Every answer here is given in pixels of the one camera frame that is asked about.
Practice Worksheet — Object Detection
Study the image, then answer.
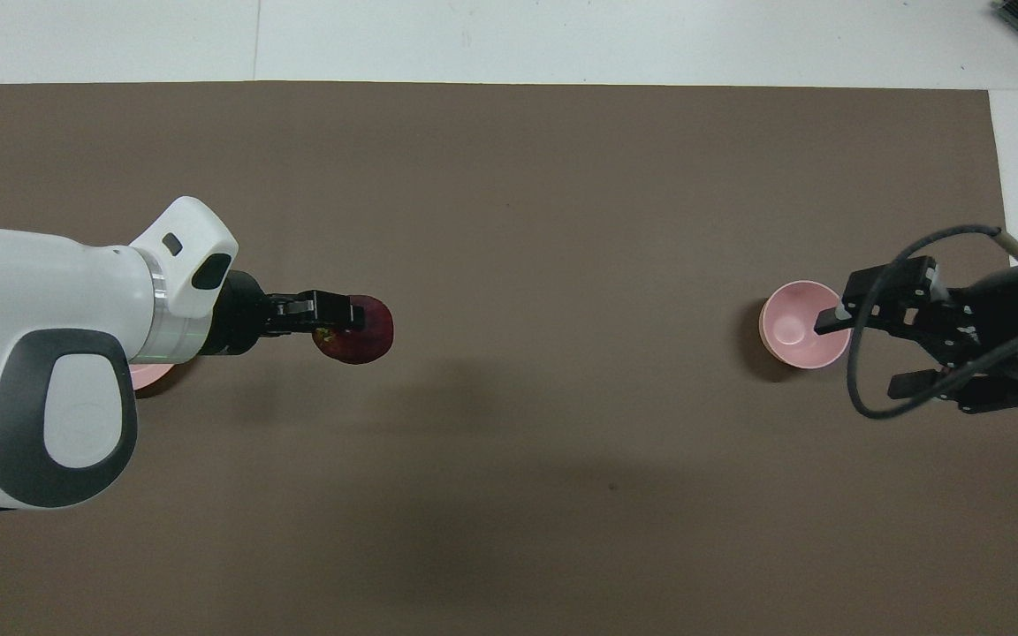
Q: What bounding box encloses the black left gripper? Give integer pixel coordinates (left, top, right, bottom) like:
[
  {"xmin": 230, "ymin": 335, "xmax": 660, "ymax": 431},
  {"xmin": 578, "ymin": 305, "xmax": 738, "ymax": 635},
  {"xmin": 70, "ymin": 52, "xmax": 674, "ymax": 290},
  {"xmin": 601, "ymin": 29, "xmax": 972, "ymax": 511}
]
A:
[{"xmin": 198, "ymin": 269, "xmax": 365, "ymax": 359}]

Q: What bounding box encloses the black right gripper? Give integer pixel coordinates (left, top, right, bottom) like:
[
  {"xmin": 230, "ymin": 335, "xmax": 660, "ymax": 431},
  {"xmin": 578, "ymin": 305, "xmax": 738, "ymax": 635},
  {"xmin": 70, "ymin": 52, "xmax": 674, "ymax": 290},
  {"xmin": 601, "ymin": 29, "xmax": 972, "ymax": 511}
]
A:
[{"xmin": 814, "ymin": 254, "xmax": 1018, "ymax": 416}]

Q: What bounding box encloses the dark red apple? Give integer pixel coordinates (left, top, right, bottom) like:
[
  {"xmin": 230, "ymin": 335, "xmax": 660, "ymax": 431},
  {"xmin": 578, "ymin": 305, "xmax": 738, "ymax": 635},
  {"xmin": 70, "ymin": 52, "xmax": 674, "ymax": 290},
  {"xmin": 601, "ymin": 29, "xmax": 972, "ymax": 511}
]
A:
[{"xmin": 312, "ymin": 295, "xmax": 395, "ymax": 366}]

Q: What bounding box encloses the pink bowl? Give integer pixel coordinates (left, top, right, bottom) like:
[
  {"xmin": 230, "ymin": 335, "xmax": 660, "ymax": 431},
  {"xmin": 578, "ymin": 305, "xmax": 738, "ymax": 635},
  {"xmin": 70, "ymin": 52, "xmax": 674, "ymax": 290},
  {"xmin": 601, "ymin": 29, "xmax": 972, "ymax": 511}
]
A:
[{"xmin": 758, "ymin": 280, "xmax": 853, "ymax": 370}]

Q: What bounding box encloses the pink plate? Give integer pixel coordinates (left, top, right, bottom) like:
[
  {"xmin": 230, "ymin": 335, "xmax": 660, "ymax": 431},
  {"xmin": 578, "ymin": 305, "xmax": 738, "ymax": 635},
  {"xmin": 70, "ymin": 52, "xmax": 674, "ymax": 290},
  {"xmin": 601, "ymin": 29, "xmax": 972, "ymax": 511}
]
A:
[{"xmin": 125, "ymin": 357, "xmax": 179, "ymax": 395}]

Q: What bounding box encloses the brown table mat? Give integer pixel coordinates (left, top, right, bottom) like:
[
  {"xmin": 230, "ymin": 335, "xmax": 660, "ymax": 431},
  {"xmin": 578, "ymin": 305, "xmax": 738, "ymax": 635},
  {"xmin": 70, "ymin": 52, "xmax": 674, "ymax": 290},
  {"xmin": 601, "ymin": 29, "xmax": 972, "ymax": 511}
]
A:
[{"xmin": 0, "ymin": 81, "xmax": 1018, "ymax": 636}]

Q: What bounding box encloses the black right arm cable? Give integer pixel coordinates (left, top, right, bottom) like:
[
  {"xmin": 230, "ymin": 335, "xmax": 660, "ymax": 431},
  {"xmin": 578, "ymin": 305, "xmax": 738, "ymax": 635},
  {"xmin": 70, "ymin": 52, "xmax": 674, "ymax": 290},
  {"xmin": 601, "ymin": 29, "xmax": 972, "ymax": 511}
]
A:
[{"xmin": 846, "ymin": 224, "xmax": 1018, "ymax": 420}]

